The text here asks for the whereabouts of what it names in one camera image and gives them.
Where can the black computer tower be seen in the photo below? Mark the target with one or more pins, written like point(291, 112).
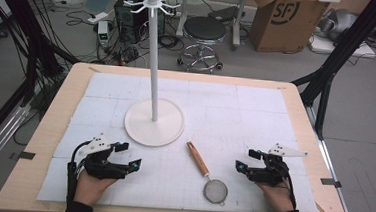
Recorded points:
point(128, 18)

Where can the white flat board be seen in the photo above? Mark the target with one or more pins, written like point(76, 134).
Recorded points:
point(327, 45)

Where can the white hook rack stand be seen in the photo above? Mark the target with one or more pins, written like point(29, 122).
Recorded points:
point(154, 123)

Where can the black metal stand frame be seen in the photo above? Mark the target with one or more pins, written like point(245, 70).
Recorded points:
point(325, 78)
point(33, 48)

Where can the white power strip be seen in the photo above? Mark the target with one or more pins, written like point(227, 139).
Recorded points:
point(97, 17)

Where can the white gridded mat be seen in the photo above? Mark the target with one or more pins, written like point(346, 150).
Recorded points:
point(235, 122)

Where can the brown cardboard box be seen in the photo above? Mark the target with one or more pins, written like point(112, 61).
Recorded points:
point(281, 29)

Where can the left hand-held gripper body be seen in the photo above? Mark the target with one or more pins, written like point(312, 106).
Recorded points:
point(100, 166)

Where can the black tape strip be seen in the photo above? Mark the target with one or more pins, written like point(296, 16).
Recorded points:
point(330, 182)
point(26, 155)

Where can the black flat case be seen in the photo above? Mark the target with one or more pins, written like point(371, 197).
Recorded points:
point(223, 13)

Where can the white device green display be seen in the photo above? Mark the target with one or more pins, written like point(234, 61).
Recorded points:
point(103, 31)

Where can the person's left hand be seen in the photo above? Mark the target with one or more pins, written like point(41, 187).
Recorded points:
point(90, 189)

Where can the grey silver bag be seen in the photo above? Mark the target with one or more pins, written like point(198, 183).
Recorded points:
point(338, 23)

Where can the person's right hand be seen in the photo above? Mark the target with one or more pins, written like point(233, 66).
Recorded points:
point(279, 199)

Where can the black round stool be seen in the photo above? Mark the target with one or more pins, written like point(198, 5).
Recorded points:
point(204, 28)

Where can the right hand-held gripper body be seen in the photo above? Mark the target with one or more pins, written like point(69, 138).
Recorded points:
point(268, 174)

